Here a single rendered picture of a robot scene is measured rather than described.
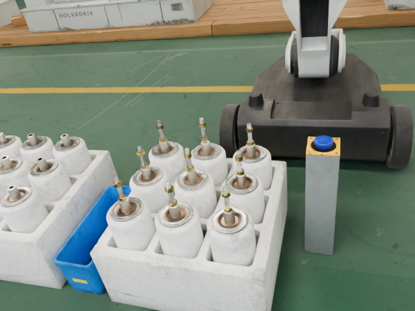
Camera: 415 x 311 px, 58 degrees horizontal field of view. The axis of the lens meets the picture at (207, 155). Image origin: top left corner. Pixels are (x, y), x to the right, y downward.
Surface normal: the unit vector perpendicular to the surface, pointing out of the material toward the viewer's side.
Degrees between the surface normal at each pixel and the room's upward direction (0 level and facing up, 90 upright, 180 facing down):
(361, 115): 45
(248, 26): 90
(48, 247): 90
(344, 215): 0
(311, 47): 30
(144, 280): 90
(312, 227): 90
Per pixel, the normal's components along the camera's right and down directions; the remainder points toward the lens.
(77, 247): 0.95, 0.02
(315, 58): -0.21, 0.78
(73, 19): -0.26, 0.58
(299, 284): -0.14, -0.82
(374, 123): -0.29, -0.17
